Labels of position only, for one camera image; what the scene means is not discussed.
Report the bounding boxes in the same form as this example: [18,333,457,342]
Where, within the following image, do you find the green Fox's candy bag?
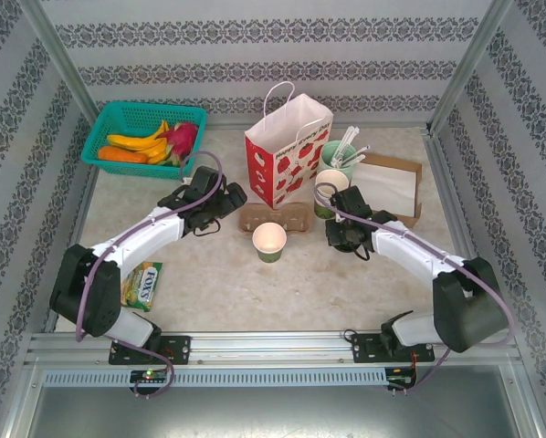
[120,260,163,312]

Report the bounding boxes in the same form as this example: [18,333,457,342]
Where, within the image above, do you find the white paper bag red print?
[244,80,335,211]

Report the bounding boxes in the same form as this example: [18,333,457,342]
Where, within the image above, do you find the pink dragon fruit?
[156,120,200,166]

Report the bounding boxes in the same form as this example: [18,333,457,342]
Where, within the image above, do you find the grey slotted cable duct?
[42,368,388,388]

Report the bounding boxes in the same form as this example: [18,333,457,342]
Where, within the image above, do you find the mint green holder cup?
[320,140,359,177]

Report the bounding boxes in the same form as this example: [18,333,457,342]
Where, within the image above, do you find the small circuit board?
[130,369,168,384]
[386,364,418,389]

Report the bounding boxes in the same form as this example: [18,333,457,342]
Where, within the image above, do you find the left small circuit board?
[130,369,168,384]

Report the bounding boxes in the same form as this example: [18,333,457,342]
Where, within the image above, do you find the aluminium frame post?
[425,0,516,136]
[16,0,101,133]

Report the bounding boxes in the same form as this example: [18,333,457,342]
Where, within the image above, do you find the green paper cup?
[251,222,289,265]

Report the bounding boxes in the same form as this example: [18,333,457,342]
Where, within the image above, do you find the right small circuit board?
[386,364,418,389]

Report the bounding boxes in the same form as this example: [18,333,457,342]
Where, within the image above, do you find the orange carrot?
[97,145,149,164]

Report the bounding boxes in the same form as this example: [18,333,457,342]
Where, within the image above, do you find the yellow banana bunch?
[106,119,170,165]

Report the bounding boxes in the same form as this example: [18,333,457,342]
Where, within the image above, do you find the brown cardboard napkin box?
[354,152,424,229]

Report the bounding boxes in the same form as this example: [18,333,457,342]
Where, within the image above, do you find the brown cardboard cup carrier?
[238,202,314,235]

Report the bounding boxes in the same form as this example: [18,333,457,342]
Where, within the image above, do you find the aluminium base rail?
[24,331,523,366]

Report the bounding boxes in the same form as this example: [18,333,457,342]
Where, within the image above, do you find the teal plastic basket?
[80,100,208,180]

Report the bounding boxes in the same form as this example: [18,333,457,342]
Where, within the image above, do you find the stacked green paper cups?
[313,169,350,220]

